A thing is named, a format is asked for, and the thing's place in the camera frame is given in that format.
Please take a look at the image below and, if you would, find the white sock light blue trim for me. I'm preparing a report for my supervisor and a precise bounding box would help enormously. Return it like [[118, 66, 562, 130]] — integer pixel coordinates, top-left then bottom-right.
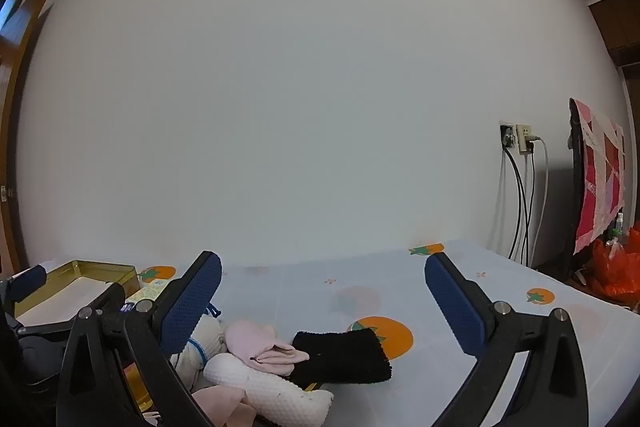
[[169, 339, 211, 394]]

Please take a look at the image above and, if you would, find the fruit print bed sheet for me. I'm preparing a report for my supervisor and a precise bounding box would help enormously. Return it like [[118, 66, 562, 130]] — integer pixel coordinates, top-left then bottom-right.
[[30, 241, 640, 427]]

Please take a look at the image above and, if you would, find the wooden door frame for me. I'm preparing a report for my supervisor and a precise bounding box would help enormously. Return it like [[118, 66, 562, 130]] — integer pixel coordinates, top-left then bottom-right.
[[0, 0, 59, 279]]

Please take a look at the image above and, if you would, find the beige pink cloth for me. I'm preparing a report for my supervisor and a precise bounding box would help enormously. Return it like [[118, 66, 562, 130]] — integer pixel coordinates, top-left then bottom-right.
[[144, 386, 257, 427]]

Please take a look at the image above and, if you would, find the patterned tissue pack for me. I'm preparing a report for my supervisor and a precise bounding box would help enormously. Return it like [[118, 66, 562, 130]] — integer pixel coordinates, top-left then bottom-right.
[[126, 279, 174, 309]]

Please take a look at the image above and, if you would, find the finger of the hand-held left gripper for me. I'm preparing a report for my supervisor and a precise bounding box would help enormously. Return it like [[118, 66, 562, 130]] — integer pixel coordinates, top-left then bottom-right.
[[16, 282, 127, 344], [3, 264, 48, 306]]

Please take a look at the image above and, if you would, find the white plug adapter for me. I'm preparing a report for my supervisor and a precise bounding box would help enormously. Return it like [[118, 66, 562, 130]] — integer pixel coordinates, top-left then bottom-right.
[[516, 124, 534, 156]]

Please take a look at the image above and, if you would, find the grey cable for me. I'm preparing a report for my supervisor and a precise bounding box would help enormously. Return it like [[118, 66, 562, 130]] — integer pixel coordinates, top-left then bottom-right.
[[531, 134, 550, 266]]

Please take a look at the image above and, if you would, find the black sock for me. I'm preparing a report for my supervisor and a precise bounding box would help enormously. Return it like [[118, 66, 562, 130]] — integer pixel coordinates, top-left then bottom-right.
[[289, 327, 394, 391]]

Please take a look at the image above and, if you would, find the gold metal tin box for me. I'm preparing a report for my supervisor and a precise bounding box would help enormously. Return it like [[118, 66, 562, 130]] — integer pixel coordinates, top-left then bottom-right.
[[12, 259, 139, 333]]

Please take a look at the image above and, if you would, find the white textured sock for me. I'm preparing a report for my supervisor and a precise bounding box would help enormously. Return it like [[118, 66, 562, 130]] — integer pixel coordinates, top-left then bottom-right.
[[202, 352, 335, 426]]

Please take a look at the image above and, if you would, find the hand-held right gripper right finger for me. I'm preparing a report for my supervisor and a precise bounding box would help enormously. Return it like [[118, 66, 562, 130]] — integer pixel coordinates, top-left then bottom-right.
[[424, 252, 590, 427]]

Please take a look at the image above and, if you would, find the black cable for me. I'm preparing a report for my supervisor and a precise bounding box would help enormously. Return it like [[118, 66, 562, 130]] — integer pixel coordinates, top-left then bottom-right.
[[504, 146, 527, 261], [522, 152, 536, 264]]

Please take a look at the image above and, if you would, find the black upright screen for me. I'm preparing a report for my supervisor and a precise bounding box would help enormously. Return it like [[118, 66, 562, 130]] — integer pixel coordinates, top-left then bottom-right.
[[564, 97, 589, 281]]

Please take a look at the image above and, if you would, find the pink sock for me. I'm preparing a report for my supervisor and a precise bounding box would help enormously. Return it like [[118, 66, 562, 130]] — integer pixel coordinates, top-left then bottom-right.
[[224, 320, 312, 378]]

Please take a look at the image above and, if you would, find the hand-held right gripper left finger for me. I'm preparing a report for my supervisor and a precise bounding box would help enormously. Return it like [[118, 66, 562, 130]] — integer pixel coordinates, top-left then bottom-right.
[[56, 250, 223, 427]]

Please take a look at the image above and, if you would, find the wooden wardrobe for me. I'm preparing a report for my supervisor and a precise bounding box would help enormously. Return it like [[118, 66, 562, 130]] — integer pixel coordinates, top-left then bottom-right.
[[587, 0, 640, 118]]

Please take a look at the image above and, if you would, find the white sock with blue trim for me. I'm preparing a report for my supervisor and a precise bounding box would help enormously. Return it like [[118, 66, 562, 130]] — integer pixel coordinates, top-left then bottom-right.
[[192, 301, 227, 354]]

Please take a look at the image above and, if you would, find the orange plastic bag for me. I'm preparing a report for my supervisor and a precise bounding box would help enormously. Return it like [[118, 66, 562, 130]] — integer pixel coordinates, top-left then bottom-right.
[[580, 223, 640, 309]]

